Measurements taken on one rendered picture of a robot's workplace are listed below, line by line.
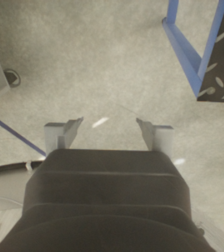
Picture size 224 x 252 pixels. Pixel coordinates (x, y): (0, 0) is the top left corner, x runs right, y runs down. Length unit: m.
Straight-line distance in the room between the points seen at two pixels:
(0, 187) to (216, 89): 0.66
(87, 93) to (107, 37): 0.32
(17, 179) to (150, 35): 0.77
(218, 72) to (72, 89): 0.84
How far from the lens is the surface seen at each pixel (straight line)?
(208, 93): 0.31
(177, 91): 1.00
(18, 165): 0.71
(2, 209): 0.66
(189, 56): 0.41
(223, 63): 0.30
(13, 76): 1.09
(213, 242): 0.54
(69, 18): 0.91
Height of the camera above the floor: 0.86
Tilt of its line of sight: 50 degrees down
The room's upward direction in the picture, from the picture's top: 169 degrees counter-clockwise
